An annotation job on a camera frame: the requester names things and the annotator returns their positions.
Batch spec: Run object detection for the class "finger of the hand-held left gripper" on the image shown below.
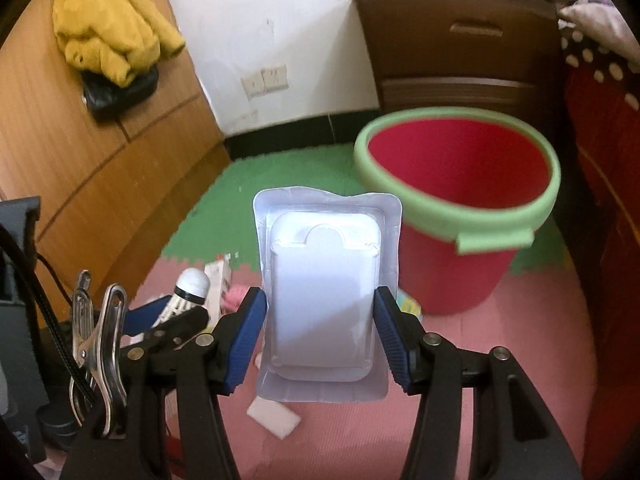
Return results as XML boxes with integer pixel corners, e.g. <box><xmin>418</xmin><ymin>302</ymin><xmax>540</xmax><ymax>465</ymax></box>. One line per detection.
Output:
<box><xmin>145</xmin><ymin>305</ymin><xmax>210</xmax><ymax>348</ymax></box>
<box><xmin>122</xmin><ymin>296</ymin><xmax>173</xmax><ymax>336</ymax></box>

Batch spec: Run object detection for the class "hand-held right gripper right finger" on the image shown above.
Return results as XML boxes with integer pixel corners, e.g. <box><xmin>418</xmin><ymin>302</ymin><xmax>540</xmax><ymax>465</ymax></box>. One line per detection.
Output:
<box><xmin>374</xmin><ymin>286</ymin><xmax>571</xmax><ymax>480</ymax></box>

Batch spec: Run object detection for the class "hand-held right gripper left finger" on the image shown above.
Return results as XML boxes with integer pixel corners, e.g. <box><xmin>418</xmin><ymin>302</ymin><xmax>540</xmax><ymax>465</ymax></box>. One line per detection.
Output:
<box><xmin>60</xmin><ymin>287</ymin><xmax>268</xmax><ymax>480</ymax></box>

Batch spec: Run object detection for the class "white shuttlecock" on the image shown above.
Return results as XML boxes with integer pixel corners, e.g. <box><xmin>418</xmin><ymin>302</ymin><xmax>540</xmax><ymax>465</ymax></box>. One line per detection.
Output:
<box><xmin>159</xmin><ymin>268</ymin><xmax>210</xmax><ymax>328</ymax></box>

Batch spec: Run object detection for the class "red bin with green rim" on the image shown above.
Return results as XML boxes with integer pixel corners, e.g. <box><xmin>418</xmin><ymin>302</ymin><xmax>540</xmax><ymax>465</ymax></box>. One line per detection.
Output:
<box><xmin>354</xmin><ymin>106</ymin><xmax>561</xmax><ymax>317</ymax></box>

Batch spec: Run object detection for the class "white plastic blister pack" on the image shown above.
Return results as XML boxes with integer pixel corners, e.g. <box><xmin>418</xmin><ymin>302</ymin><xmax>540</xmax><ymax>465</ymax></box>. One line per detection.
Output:
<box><xmin>252</xmin><ymin>186</ymin><xmax>403</xmax><ymax>405</ymax></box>

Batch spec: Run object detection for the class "pink paper packet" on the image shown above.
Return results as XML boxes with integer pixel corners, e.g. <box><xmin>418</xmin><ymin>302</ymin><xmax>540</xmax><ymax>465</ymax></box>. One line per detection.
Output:
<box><xmin>222</xmin><ymin>285</ymin><xmax>248</xmax><ymax>313</ymax></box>

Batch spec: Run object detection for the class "metal spring clip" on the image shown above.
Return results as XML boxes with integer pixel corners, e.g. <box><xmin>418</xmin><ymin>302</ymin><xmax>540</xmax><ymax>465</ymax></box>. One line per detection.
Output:
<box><xmin>70</xmin><ymin>270</ymin><xmax>128</xmax><ymax>441</ymax></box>

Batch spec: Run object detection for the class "small white red box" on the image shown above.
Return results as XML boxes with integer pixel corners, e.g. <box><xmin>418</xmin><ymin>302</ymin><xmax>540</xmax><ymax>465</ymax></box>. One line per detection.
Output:
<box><xmin>204</xmin><ymin>255</ymin><xmax>236</xmax><ymax>321</ymax></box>

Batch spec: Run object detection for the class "white paper piece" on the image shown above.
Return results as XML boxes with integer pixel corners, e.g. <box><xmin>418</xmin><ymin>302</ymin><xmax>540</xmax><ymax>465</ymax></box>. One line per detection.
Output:
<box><xmin>246</xmin><ymin>396</ymin><xmax>302</xmax><ymax>436</ymax></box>

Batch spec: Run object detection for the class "pink foam mat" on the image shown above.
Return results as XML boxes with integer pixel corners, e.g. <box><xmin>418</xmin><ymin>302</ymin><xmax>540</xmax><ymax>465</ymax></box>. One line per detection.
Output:
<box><xmin>145</xmin><ymin>255</ymin><xmax>596</xmax><ymax>480</ymax></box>

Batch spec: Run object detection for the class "light wooden wardrobe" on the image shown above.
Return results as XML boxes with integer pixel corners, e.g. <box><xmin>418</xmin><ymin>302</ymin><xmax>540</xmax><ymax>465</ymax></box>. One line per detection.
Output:
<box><xmin>0</xmin><ymin>0</ymin><xmax>233</xmax><ymax>321</ymax></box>

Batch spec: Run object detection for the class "red blanket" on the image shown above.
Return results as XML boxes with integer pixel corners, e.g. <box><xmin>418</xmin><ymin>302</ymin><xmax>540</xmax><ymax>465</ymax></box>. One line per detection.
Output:
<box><xmin>565</xmin><ymin>55</ymin><xmax>640</xmax><ymax>461</ymax></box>

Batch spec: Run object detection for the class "dark wooden nightstand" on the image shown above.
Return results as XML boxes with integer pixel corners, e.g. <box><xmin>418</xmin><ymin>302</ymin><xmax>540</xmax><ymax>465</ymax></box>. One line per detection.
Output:
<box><xmin>327</xmin><ymin>0</ymin><xmax>571</xmax><ymax>161</ymax></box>

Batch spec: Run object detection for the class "yellow towel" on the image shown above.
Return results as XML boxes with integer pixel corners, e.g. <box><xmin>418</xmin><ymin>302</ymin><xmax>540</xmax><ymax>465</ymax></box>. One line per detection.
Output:
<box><xmin>52</xmin><ymin>0</ymin><xmax>186</xmax><ymax>87</ymax></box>

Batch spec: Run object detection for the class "brown polka dot blanket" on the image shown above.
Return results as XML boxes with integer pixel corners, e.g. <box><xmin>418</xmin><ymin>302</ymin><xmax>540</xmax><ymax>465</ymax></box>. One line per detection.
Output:
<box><xmin>560</xmin><ymin>30</ymin><xmax>640</xmax><ymax>81</ymax></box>

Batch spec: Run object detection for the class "pale pink pillow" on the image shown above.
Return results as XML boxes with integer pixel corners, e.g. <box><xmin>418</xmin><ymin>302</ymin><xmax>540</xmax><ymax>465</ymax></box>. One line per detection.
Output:
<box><xmin>557</xmin><ymin>0</ymin><xmax>636</xmax><ymax>46</ymax></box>

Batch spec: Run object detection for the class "black cable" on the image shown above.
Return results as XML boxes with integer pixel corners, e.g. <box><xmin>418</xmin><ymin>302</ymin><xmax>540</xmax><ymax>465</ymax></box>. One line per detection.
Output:
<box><xmin>0</xmin><ymin>222</ymin><xmax>101</xmax><ymax>406</ymax></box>

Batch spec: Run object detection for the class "white wall socket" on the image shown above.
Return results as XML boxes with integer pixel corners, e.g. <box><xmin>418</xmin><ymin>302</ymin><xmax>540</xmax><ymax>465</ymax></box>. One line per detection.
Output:
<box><xmin>241</xmin><ymin>64</ymin><xmax>290</xmax><ymax>97</ymax></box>

